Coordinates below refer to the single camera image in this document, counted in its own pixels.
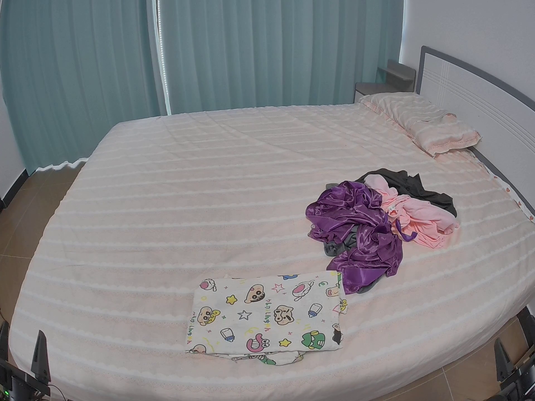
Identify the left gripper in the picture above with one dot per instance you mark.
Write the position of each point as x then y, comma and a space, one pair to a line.
19, 386

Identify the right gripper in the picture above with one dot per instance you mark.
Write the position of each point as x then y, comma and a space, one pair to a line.
522, 386

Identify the white printed pyjama top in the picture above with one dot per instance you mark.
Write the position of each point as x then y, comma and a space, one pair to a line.
259, 315

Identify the pile of clothes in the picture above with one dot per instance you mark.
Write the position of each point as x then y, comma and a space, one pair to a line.
359, 224

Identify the bed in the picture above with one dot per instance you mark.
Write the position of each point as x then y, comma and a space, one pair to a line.
188, 182

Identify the pale pink pillow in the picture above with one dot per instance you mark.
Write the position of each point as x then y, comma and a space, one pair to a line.
426, 119

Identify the grey bedside table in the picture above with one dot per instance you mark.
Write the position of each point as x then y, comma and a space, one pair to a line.
382, 84

